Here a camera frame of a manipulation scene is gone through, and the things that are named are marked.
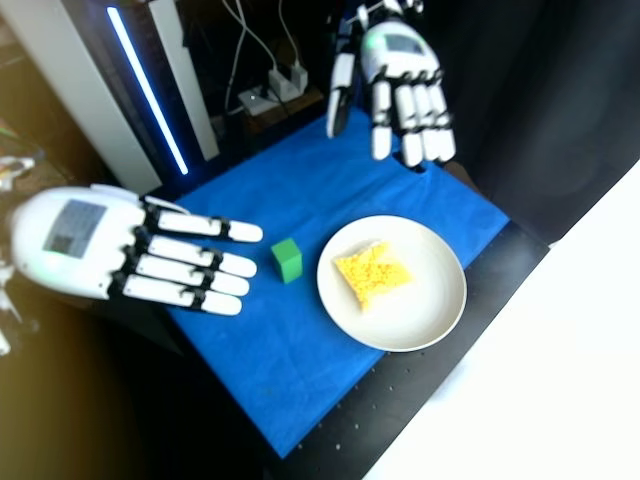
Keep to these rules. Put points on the green cube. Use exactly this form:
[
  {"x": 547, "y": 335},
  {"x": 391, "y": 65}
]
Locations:
[{"x": 287, "y": 260}]

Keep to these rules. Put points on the white tower with blue light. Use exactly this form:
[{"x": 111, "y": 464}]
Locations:
[{"x": 75, "y": 100}]

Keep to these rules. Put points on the white power strip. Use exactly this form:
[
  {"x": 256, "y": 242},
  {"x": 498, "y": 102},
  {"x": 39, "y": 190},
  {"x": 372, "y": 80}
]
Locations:
[{"x": 255, "y": 102}]

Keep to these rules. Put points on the white round plate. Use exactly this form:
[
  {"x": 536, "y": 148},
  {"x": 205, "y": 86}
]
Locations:
[{"x": 425, "y": 310}]

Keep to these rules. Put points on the blue table cloth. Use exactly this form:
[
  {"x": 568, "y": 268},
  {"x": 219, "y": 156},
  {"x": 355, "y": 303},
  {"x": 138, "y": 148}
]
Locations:
[{"x": 280, "y": 350}]

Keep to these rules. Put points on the yellow sponge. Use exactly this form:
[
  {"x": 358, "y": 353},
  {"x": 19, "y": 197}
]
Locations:
[{"x": 372, "y": 275}]

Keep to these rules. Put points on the white plug adapter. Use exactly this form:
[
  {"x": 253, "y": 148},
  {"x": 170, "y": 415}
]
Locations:
[{"x": 287, "y": 80}]

